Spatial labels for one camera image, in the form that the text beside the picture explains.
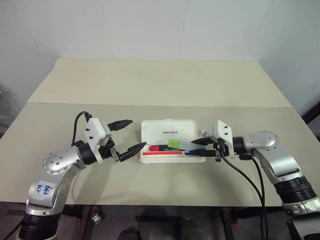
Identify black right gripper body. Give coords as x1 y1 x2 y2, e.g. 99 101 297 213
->
212 138 230 163

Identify red black table leg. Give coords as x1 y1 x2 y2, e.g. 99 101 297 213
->
219 207 237 240
79 204 93 240

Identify black background post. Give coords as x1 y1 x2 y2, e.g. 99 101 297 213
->
301 94 320 137

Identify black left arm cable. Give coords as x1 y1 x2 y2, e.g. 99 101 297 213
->
71 111 91 147

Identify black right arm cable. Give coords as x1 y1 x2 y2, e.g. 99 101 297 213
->
216 153 266 240
250 157 266 208

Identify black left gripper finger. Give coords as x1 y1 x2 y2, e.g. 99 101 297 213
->
119 142 148 163
107 119 134 133

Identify black table frame bar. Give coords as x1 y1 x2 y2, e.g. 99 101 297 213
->
134 214 181 223

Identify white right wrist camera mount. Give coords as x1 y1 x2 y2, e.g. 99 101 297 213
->
209 119 236 159

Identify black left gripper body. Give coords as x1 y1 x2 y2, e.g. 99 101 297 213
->
98 138 124 163

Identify black marker with red cap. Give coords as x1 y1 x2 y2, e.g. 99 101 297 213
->
149 144 181 152

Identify dark rounded shape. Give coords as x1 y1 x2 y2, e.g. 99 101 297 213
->
119 226 141 240

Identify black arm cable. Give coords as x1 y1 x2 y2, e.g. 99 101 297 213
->
216 153 266 240
250 157 266 208
71 111 91 147

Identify white plastic pencil case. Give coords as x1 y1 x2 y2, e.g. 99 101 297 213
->
139 118 207 165

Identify pale stick with green cap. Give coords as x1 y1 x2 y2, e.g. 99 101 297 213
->
167 138 199 151

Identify white label with blue writing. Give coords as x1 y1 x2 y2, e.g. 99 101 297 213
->
33 178 60 201

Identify thin red pen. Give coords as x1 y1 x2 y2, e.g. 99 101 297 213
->
142 150 184 157

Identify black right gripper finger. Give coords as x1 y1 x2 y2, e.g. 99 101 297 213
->
190 138 213 147
190 148 217 158

